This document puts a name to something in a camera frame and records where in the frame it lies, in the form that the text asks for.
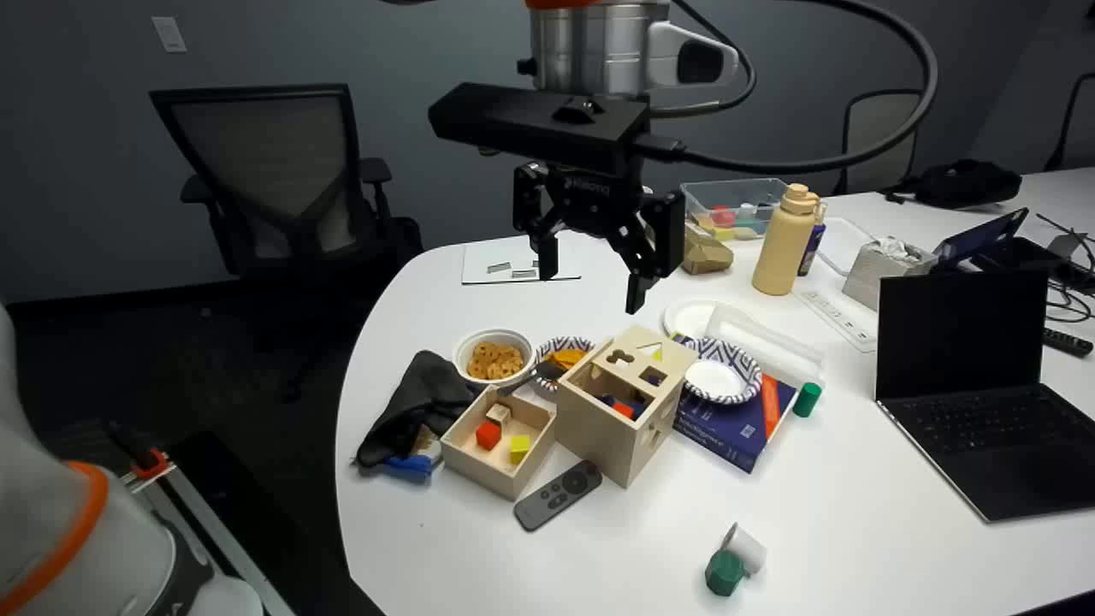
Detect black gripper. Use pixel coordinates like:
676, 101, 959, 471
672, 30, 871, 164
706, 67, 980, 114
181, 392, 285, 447
509, 157, 689, 318

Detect long white box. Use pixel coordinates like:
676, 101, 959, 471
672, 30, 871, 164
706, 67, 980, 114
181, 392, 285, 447
706, 309, 829, 388

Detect small open wooden box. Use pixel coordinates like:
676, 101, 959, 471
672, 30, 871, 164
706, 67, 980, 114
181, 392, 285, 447
438, 384, 560, 502

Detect small patterned snack bowl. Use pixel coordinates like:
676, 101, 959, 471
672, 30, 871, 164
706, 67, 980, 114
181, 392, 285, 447
532, 335, 598, 388

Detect brown bag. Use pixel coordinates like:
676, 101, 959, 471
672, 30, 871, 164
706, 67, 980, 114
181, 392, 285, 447
681, 218, 736, 277

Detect white bowl with snacks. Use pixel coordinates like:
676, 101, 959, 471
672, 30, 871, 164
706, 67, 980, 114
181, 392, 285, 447
451, 325, 538, 392

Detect clear plastic bin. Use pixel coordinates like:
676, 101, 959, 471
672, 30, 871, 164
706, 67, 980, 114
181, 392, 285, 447
676, 176, 793, 242

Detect wooden shape sorter cube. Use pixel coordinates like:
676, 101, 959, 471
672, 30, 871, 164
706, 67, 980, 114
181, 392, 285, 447
554, 325, 699, 493

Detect tan bottle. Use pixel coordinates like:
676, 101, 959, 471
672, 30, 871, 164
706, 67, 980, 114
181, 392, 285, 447
748, 182, 829, 302

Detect dark blue book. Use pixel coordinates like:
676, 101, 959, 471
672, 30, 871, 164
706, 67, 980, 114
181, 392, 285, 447
672, 371, 802, 475

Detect black cloth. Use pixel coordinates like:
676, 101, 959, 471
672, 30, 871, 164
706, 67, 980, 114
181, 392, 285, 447
352, 348, 490, 475

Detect grey remote control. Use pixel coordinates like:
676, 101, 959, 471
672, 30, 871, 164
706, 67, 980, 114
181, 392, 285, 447
509, 459, 607, 533

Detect small green cup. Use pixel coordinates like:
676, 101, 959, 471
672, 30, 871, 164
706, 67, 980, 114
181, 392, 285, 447
789, 379, 826, 422

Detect blue and white marker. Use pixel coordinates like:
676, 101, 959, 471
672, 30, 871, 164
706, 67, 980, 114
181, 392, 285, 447
379, 447, 444, 487

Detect grey back chair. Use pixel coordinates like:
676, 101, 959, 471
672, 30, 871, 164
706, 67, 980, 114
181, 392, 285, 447
834, 86, 926, 197

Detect black mesh office chair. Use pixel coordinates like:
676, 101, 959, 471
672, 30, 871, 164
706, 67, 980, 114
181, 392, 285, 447
147, 82, 425, 346

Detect green cylinder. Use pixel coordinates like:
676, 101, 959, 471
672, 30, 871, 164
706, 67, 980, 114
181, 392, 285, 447
700, 547, 748, 601

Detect black bag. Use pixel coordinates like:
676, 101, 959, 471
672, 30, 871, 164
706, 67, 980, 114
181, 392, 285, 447
885, 155, 1022, 214

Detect blue tablet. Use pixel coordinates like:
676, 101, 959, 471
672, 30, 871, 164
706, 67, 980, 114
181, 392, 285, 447
931, 205, 1032, 274

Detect black laptop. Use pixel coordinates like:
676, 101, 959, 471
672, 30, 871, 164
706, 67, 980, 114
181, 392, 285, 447
871, 270, 1095, 529

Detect small black remote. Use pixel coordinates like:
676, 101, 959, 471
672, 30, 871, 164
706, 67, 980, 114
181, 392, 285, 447
1040, 325, 1095, 359

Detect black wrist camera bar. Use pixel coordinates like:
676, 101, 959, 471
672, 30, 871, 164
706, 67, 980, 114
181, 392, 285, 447
425, 80, 689, 163

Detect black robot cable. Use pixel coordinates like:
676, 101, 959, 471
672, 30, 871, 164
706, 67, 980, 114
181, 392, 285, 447
643, 0, 946, 179

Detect metal robot mount frame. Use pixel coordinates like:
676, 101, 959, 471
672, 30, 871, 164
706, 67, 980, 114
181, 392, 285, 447
106, 422, 300, 616

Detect white wall switch plate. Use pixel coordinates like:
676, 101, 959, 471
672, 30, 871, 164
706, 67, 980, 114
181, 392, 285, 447
147, 15, 188, 54

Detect dark frame chair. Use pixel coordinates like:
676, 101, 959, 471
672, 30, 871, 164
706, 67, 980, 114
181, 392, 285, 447
1040, 69, 1095, 176

